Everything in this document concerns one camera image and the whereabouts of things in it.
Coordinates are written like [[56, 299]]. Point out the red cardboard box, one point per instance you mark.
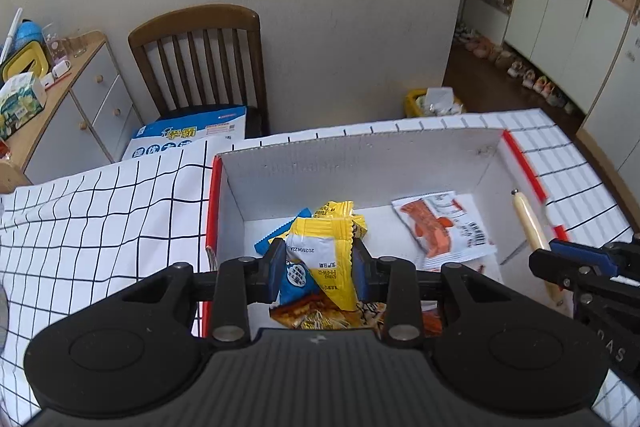
[[350, 167]]

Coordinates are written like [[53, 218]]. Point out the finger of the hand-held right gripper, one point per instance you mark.
[[545, 264], [580, 250]]

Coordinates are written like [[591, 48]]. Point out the yellow trash bin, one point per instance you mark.
[[432, 103]]

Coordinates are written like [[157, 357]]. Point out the white checked tablecloth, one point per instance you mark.
[[100, 217]]

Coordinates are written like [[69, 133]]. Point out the blue white cardboard box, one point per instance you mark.
[[175, 137]]

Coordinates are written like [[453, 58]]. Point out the red orange wrapper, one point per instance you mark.
[[432, 319]]

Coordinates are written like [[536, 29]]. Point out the small white device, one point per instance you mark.
[[60, 68]]

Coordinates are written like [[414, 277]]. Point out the tall white cabinet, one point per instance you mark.
[[617, 107]]

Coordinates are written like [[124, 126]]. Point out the cream wooden stick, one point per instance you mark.
[[527, 217]]

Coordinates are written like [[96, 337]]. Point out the clear drinking glasses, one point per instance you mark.
[[65, 42]]

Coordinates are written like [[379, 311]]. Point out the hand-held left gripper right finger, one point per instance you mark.
[[359, 269]]

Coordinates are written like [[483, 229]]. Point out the green printed tissue box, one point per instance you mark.
[[20, 104]]

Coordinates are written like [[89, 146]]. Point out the brown wooden chair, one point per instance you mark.
[[200, 19]]

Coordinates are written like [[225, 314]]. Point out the blue snack packet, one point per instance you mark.
[[265, 246]]

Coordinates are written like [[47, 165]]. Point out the orange patterned snack packet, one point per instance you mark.
[[310, 314]]

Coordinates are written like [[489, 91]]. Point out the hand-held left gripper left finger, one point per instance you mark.
[[276, 269]]

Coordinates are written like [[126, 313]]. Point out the white rod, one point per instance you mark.
[[11, 34]]

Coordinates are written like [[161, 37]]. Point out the wooden sideboard with drawers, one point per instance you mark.
[[100, 107]]

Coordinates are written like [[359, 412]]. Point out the blue container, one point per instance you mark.
[[29, 34]]

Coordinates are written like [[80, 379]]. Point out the row of shoes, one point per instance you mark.
[[515, 67]]

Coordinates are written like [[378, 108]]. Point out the yellow white snack packet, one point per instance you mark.
[[325, 247]]

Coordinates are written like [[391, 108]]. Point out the white orange snack packet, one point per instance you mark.
[[435, 227]]

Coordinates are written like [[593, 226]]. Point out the yellow plastic bin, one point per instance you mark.
[[22, 62]]

